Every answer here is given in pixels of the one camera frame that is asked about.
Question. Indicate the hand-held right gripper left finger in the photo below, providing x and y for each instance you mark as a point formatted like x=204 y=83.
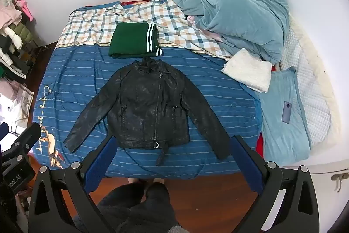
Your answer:
x=101 y=159

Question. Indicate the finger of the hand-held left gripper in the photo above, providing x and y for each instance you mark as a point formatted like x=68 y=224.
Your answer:
x=30 y=133

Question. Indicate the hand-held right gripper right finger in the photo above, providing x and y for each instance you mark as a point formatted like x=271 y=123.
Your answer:
x=245 y=162

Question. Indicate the black leather jacket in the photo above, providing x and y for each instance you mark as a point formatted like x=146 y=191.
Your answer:
x=147 y=102

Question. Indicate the black clothes rack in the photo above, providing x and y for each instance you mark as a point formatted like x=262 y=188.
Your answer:
x=34 y=57

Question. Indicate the red under sheet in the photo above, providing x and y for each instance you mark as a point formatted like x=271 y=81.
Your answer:
x=259 y=145

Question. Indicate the beige printed tote bag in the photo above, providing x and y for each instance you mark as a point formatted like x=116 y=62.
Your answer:
x=23 y=102

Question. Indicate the light blue pillow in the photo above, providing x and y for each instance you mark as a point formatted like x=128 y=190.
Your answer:
x=280 y=137

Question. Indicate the person's dark pants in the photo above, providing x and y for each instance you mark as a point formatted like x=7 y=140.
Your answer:
x=136 y=208

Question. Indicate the grey smartphone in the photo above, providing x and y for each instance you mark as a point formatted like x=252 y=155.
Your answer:
x=286 y=113

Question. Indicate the green hanging garment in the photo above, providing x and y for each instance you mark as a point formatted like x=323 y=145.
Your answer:
x=2 y=73

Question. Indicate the blue striped plaid bed sheet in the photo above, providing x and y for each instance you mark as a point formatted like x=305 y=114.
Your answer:
x=76 y=72

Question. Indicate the white fluffy cloth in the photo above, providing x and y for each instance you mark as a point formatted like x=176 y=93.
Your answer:
x=248 y=70

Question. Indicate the white hanging garment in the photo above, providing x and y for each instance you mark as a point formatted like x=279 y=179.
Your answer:
x=13 y=37

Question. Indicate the grey fuzzy garment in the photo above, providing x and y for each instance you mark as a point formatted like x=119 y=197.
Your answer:
x=174 y=229

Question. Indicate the white quilted mattress pad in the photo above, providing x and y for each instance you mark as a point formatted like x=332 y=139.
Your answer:
x=313 y=85

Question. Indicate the olive puffer vest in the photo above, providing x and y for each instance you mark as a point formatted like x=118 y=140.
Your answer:
x=19 y=31

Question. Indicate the green folded garment white stripes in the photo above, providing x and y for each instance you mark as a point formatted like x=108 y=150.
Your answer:
x=128 y=39

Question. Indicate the pink fleece jacket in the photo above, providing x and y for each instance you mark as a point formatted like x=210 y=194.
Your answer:
x=9 y=10

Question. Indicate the light blue quilt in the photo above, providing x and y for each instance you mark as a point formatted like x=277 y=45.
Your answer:
x=240 y=12

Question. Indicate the pink floral cloth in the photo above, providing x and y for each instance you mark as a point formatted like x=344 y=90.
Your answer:
x=191 y=20

